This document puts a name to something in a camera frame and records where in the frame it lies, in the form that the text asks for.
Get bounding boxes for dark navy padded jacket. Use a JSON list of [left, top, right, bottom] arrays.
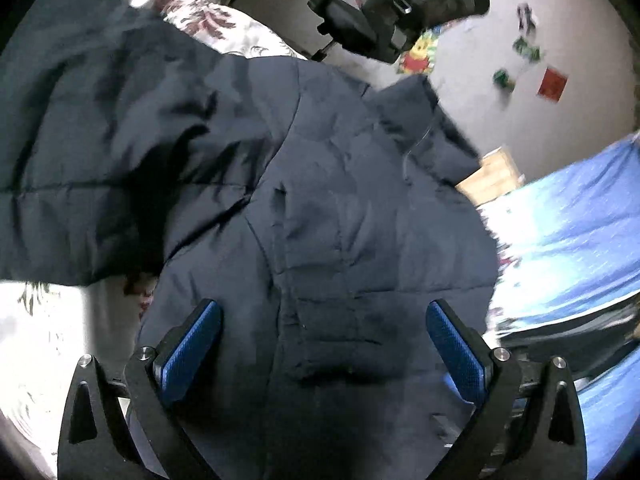
[[1, 0, 498, 479]]

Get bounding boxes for floral white red bedspread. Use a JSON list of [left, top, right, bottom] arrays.
[[1, 0, 295, 479]]

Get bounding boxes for blue printed curtain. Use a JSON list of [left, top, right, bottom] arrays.
[[480, 134, 639, 479]]

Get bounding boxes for Winnie the Pooh poster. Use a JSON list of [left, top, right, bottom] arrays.
[[397, 30, 439, 75]]

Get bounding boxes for black mesh office chair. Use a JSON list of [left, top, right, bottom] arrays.
[[307, 0, 490, 64]]

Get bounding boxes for red square wall sticker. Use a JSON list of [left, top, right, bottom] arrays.
[[537, 67, 568, 103]]

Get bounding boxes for green white wall sticker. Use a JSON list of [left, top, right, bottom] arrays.
[[512, 36, 542, 63]]

